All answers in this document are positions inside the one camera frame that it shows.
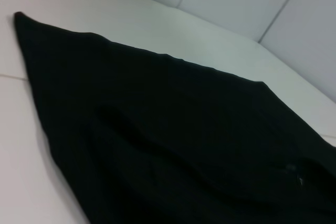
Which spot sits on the black shirt with FREE print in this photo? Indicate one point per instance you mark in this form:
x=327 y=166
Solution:
x=170 y=142

